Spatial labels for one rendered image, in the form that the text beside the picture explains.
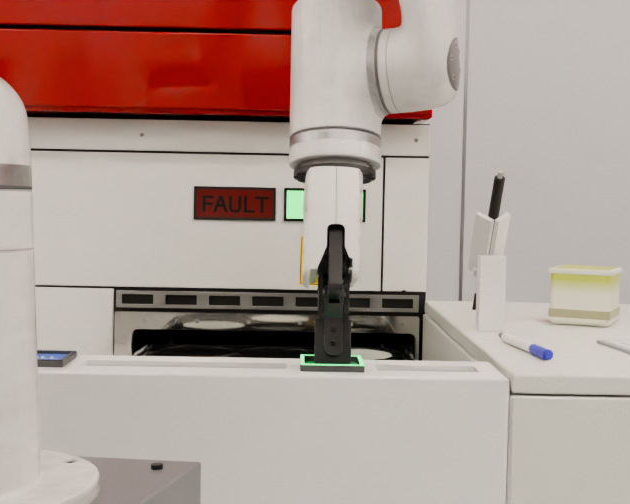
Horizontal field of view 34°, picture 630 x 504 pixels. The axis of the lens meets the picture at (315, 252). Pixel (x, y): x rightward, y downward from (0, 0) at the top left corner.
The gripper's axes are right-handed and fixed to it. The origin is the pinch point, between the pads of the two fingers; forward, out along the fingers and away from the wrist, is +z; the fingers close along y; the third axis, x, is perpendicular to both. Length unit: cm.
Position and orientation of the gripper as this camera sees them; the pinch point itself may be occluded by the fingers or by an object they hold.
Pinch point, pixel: (332, 342)
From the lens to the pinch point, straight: 91.4
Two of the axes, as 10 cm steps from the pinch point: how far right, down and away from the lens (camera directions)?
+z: -0.2, 9.9, -1.5
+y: 0.2, -1.5, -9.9
